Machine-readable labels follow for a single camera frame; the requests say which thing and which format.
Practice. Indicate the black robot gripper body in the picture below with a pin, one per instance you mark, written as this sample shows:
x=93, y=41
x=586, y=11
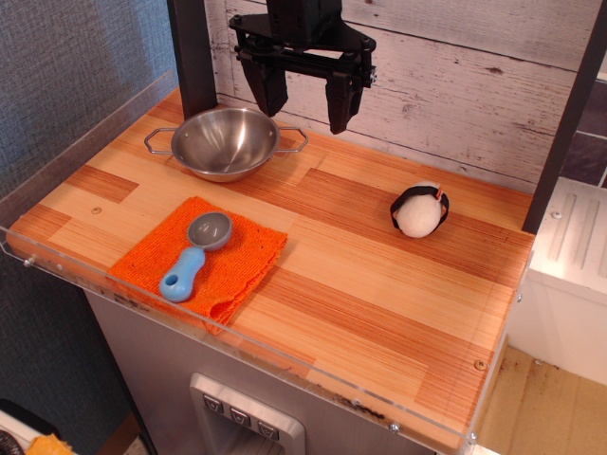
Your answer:
x=307, y=37

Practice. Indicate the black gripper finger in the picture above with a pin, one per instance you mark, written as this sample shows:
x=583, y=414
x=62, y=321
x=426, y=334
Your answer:
x=343, y=93
x=266, y=82

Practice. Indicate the blue grey plastic spoon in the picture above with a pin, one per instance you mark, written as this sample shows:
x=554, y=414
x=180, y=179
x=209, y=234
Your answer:
x=206, y=233

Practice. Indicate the clear acrylic counter guard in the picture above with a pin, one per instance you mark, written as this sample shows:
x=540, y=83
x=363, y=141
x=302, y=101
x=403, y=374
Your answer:
x=376, y=329

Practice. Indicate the white black penguin toy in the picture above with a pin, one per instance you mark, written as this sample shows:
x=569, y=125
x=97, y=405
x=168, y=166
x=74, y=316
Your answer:
x=420, y=210

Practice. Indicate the orange knitted cloth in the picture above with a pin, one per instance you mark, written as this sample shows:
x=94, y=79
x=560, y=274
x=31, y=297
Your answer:
x=222, y=285

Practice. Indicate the silver dispenser panel with buttons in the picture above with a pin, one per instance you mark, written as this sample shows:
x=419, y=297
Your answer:
x=242, y=417

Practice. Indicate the yellow object at corner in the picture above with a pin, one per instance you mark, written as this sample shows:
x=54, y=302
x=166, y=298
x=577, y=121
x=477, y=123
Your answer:
x=48, y=445

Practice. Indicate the stainless steel bowl with handles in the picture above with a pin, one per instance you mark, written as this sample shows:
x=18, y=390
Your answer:
x=228, y=144

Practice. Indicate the dark left vertical post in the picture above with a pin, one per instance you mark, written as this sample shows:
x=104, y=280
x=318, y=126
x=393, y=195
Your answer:
x=193, y=55

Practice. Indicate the dark vertical post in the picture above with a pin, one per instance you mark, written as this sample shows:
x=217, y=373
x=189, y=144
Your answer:
x=193, y=55
x=572, y=113

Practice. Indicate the dark right vertical post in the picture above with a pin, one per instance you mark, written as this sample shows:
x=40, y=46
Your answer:
x=572, y=113

